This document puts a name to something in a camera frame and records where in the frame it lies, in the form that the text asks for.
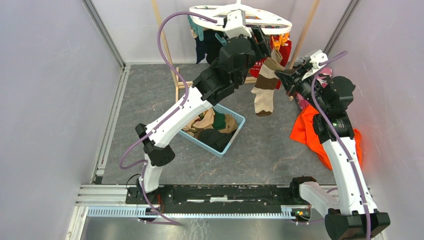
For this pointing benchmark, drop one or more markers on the teal clothespin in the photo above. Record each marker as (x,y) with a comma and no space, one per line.
(197,31)
(221,39)

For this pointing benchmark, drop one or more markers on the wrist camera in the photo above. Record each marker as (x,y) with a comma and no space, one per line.
(315,62)
(235,25)

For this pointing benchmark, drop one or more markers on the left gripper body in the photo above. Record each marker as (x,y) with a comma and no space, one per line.
(268,53)

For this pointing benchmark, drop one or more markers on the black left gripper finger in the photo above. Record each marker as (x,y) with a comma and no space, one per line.
(263,40)
(259,48)

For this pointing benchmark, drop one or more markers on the white round sock hanger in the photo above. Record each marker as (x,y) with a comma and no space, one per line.
(212,17)

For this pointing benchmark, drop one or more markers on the cream white sock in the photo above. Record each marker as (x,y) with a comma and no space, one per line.
(276,56)

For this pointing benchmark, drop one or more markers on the pink camouflage cloth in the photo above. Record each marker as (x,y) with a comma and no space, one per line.
(321,81)

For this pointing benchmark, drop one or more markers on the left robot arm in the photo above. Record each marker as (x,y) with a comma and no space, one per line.
(218,81)

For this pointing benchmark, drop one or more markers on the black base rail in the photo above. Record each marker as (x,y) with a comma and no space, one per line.
(218,199)

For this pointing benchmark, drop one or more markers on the orange cloth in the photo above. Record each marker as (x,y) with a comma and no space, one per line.
(303,132)

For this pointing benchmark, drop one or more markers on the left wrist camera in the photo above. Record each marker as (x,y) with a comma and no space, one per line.
(235,25)

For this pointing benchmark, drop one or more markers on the light blue laundry basket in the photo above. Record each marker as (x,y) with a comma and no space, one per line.
(240,120)

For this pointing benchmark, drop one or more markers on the tan sock in basket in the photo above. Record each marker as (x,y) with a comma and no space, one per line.
(211,119)

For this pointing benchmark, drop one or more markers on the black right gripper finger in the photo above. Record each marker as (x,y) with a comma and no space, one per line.
(302,70)
(288,81)

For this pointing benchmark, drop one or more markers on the black hanging sock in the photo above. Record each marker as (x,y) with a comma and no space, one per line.
(209,47)

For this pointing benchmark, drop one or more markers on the red santa pattern sock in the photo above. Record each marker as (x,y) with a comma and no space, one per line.
(285,51)

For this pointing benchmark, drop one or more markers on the wooden hanger stand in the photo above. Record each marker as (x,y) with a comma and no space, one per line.
(179,85)

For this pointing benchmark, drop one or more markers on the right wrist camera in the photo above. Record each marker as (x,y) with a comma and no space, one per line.
(315,62)

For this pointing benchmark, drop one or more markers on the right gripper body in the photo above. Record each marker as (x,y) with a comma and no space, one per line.
(304,87)

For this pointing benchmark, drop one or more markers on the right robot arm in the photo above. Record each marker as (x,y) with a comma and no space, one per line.
(353,215)

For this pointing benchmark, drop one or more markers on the red white patterned sock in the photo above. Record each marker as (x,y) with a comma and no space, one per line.
(255,69)

